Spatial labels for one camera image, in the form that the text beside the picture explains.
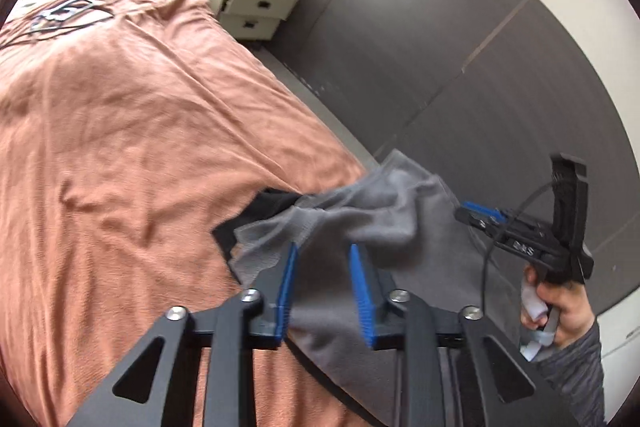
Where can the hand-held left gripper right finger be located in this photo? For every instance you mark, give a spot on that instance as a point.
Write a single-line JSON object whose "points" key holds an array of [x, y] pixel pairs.
{"points": [[362, 299]]}

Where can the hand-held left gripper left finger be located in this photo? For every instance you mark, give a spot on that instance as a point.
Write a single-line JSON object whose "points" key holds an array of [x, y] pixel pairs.
{"points": [[286, 294]]}

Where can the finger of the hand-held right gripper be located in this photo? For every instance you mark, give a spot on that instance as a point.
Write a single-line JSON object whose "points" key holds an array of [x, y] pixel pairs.
{"points": [[480, 227], [480, 206]]}

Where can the thin light grey garment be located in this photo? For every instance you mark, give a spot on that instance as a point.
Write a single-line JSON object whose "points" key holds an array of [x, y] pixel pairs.
{"points": [[400, 217]]}

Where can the person's right forearm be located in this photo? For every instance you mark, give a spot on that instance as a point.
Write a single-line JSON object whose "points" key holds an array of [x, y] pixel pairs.
{"points": [[575, 372]]}

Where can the person's right hand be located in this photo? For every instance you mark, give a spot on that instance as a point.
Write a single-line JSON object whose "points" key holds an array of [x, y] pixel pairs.
{"points": [[570, 312]]}

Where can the orange blanket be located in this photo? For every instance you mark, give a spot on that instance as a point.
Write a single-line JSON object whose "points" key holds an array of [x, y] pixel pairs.
{"points": [[125, 157]]}

